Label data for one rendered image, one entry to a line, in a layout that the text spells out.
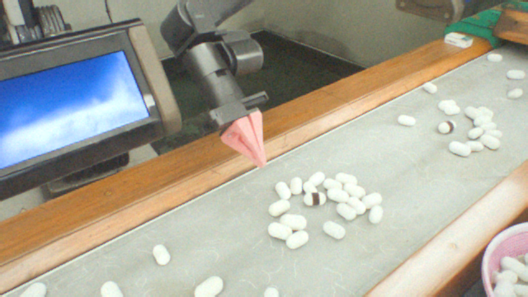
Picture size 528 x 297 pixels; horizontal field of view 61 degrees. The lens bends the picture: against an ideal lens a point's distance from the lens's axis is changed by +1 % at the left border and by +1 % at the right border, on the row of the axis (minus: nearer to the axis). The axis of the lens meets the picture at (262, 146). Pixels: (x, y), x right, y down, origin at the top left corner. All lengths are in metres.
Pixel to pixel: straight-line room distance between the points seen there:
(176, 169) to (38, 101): 0.49
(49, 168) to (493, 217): 0.60
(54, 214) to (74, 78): 0.44
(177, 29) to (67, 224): 0.32
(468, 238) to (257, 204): 0.30
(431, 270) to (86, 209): 0.48
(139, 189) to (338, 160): 0.35
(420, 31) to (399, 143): 1.69
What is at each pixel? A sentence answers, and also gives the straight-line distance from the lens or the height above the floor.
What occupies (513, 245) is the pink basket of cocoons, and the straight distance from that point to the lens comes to 0.73.
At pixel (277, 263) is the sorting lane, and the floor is 0.74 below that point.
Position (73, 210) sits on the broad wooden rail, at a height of 0.76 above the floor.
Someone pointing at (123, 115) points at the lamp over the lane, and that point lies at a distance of 0.30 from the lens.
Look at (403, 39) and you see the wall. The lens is 2.61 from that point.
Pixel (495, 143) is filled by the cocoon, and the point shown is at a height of 0.76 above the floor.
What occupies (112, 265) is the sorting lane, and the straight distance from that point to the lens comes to 0.65.
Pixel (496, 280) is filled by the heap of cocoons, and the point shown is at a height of 0.74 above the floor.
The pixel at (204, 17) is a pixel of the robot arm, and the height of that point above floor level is 1.00.
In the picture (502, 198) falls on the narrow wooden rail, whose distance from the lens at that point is 0.77.
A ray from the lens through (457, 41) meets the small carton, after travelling 1.33.
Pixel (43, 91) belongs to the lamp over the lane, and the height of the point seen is 1.09.
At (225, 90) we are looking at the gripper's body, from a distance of 0.66.
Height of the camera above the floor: 1.21
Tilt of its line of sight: 34 degrees down
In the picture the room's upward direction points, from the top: straight up
